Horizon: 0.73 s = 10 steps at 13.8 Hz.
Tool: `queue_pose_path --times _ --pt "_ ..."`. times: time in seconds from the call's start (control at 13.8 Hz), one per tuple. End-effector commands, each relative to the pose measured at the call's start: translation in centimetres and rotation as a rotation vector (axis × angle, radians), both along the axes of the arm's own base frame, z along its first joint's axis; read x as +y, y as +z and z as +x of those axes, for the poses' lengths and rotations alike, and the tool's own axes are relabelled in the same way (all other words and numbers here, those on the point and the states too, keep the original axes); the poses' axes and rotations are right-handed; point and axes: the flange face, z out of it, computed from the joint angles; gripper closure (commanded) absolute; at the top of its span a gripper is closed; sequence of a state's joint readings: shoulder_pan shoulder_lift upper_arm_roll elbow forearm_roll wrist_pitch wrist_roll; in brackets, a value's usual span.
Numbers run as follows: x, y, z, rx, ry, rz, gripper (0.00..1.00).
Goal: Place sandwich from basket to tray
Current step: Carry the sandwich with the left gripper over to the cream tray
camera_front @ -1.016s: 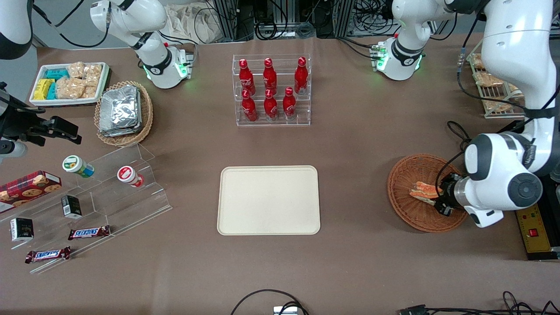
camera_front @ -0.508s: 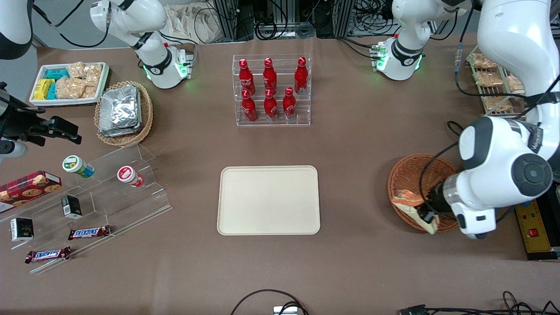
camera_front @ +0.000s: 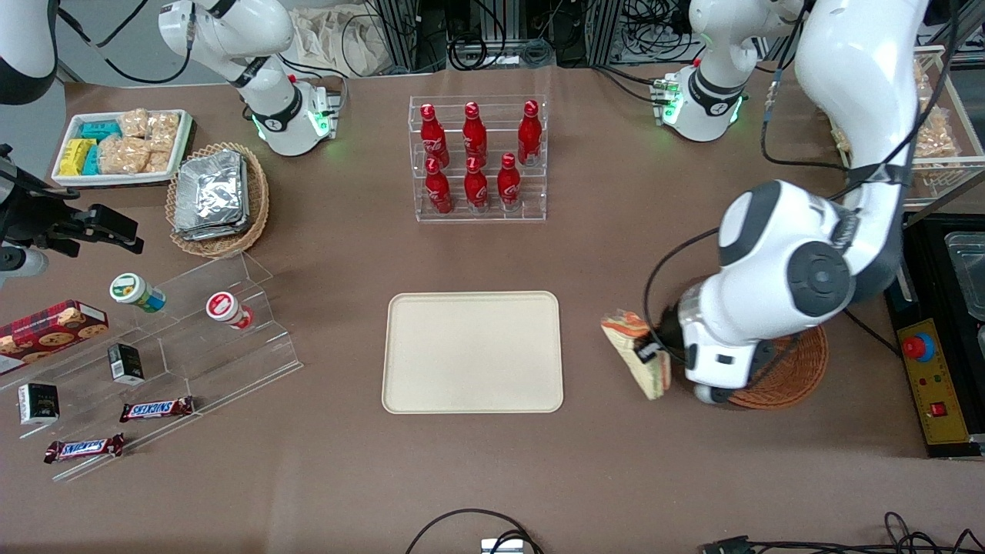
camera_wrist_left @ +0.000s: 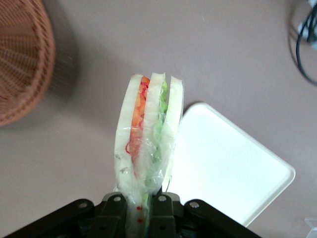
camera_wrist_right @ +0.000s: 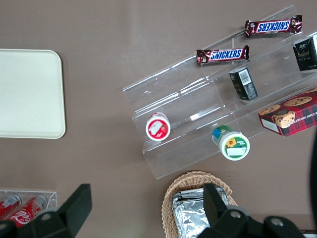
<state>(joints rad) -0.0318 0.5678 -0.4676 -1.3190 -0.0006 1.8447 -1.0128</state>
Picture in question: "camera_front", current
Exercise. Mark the yellow snack pack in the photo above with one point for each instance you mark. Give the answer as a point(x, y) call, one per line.
point(75, 158)

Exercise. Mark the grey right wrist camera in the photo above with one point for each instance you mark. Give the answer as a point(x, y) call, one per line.
point(23, 261)

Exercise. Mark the light wicker basket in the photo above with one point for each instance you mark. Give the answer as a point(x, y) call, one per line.
point(258, 200)

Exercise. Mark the triangular sandwich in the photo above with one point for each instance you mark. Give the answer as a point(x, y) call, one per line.
point(620, 331)

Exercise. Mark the white rectangular snack tray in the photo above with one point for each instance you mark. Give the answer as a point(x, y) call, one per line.
point(115, 180)

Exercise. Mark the small white device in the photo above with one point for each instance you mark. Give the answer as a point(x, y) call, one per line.
point(502, 547)

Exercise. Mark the rice cracker bag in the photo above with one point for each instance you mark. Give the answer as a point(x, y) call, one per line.
point(158, 162)
point(164, 132)
point(123, 155)
point(134, 123)

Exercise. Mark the red cola bottle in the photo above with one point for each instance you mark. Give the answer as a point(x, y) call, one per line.
point(475, 135)
point(509, 185)
point(529, 135)
point(433, 138)
point(438, 191)
point(476, 188)

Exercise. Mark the clear plastic container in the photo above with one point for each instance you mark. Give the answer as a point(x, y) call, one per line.
point(968, 269)

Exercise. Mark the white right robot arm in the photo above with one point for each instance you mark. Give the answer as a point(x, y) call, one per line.
point(231, 31)

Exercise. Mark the orange wicker basket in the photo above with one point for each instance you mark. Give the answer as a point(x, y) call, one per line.
point(800, 377)

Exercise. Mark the clear acrylic bottle rack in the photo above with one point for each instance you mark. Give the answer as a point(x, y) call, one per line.
point(492, 217)

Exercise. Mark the clear acrylic step display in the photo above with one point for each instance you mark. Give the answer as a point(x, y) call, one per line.
point(231, 362)

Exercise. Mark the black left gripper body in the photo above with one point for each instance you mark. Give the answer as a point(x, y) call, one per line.
point(668, 329)

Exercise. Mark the beige cloth bag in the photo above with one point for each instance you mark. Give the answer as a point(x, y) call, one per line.
point(338, 38)

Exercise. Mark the beige plastic tray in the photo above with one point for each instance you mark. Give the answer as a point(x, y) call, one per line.
point(472, 352)

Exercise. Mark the snickers bar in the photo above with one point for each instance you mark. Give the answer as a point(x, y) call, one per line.
point(83, 448)
point(156, 409)

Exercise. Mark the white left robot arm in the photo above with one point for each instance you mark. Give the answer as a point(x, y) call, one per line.
point(846, 46)

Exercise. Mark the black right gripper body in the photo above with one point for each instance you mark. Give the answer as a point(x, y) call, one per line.
point(40, 218)

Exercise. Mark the clear bagged snack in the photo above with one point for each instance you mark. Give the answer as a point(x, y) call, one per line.
point(939, 137)
point(839, 139)
point(919, 75)

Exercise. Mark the teal snack pack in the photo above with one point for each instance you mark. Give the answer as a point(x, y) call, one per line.
point(100, 130)
point(91, 161)

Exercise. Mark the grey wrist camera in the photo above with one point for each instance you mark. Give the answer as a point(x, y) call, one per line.
point(23, 261)
point(713, 395)

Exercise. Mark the small black box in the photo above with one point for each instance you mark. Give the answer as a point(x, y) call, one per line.
point(125, 364)
point(38, 404)

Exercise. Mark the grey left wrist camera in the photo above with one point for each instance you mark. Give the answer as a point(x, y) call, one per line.
point(713, 395)

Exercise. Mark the red lid cup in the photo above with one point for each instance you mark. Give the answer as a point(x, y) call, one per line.
point(225, 307)

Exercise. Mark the silver foil pouch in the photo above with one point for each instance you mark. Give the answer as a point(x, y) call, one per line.
point(208, 234)
point(209, 188)

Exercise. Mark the green lid cup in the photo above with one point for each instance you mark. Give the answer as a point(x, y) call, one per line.
point(131, 290)

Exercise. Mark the red cookie box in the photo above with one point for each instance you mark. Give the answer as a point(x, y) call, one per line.
point(46, 335)

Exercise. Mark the yellow control box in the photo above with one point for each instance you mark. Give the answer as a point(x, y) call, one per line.
point(935, 408)

